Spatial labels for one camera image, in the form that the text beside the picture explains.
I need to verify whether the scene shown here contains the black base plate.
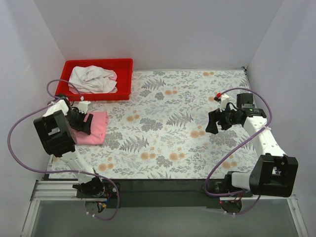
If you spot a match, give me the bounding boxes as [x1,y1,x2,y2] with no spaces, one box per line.
[76,178,255,209]

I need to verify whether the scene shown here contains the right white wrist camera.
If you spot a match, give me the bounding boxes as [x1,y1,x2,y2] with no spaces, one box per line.
[214,93,230,112]

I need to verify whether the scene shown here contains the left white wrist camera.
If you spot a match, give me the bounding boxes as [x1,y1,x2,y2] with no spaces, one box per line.
[77,101,90,114]

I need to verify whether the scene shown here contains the floral table mat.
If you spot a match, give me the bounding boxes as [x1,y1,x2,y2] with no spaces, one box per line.
[77,70,257,179]

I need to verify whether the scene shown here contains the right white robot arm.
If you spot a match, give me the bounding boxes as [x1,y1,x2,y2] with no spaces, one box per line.
[202,92,298,198]

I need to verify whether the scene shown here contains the aluminium frame rail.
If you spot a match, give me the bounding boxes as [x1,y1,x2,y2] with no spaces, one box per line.
[30,180,82,201]

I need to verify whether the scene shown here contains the pink t shirt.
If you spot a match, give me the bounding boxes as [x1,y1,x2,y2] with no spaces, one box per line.
[73,111,109,145]

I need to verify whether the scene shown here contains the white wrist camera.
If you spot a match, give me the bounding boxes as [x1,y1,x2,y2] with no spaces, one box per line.
[214,93,230,112]
[77,101,90,114]

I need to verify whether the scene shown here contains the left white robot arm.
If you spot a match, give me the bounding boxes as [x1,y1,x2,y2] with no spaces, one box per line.
[34,94,105,198]

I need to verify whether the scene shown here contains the white t shirt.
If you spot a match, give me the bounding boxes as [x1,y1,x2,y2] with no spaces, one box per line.
[69,66,118,94]

